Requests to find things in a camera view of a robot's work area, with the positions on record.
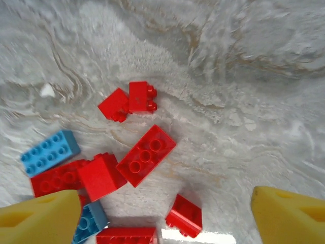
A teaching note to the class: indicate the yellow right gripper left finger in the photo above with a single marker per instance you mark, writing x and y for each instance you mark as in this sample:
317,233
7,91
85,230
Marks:
33,221

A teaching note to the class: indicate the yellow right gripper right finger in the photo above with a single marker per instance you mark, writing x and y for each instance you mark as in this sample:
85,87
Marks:
292,221

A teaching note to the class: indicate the blue eight-stud lego brick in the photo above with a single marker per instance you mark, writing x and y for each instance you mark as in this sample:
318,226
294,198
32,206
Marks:
48,152

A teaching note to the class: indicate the long red lego brick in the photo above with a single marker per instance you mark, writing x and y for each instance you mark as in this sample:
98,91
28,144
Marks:
127,236
146,155
56,180

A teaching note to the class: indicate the small red lego brick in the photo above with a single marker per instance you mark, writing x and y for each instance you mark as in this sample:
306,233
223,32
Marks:
184,216
113,103
138,97

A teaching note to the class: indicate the tall red lego brick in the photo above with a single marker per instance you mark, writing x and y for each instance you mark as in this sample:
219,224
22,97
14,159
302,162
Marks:
100,178

